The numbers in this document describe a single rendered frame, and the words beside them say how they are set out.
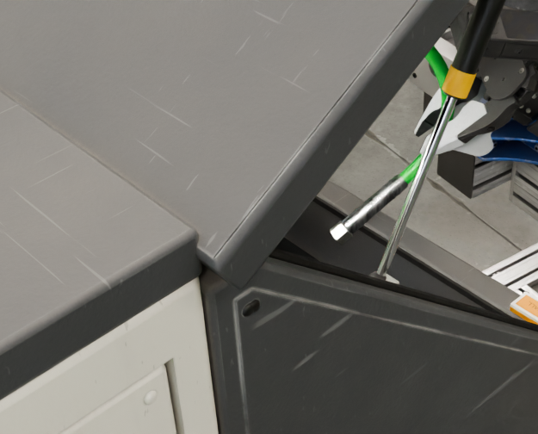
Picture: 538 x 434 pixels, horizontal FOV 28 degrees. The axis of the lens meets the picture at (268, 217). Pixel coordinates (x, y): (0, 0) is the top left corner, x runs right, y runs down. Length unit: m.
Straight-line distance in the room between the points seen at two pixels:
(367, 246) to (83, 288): 0.93
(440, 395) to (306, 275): 0.27
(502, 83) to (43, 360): 0.63
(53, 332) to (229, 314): 0.13
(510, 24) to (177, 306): 0.53
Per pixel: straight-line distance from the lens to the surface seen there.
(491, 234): 2.92
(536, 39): 1.04
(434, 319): 0.85
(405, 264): 1.43
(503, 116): 1.07
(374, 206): 1.14
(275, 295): 0.67
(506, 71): 1.08
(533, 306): 1.33
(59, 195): 0.63
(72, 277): 0.58
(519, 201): 1.91
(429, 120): 1.13
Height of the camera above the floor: 1.88
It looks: 39 degrees down
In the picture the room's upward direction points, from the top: 4 degrees counter-clockwise
